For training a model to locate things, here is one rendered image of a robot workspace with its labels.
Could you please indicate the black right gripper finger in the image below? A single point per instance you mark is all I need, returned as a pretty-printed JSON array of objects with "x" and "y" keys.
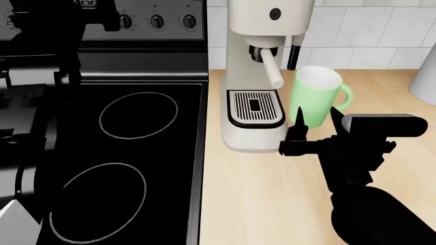
[
  {"x": 338, "y": 122},
  {"x": 300, "y": 125}
]

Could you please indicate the light green ceramic mug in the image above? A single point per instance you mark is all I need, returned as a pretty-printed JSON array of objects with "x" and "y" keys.
[{"x": 313, "y": 102}]

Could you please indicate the cream espresso coffee machine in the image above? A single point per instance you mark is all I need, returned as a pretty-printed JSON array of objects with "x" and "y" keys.
[{"x": 238, "y": 63}]

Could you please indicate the round black machine button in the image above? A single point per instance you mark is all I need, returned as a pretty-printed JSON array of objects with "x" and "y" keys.
[{"x": 275, "y": 14}]

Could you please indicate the slotted metal drip tray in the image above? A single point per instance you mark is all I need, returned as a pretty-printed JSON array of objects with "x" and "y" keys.
[{"x": 255, "y": 107}]

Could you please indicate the black steam wand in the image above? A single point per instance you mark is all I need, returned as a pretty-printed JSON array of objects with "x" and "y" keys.
[{"x": 293, "y": 57}]

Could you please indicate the grey white cylindrical container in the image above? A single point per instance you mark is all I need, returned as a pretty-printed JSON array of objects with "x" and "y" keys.
[{"x": 425, "y": 76}]

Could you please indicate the black stove knob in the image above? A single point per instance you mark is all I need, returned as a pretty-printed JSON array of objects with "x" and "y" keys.
[
  {"x": 125, "y": 22},
  {"x": 156, "y": 21},
  {"x": 189, "y": 21}
]

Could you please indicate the black glass-top stove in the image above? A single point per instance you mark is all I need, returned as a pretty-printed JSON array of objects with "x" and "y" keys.
[{"x": 136, "y": 114}]

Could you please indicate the black silver gripper camera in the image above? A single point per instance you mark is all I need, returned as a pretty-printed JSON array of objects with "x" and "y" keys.
[{"x": 385, "y": 126}]

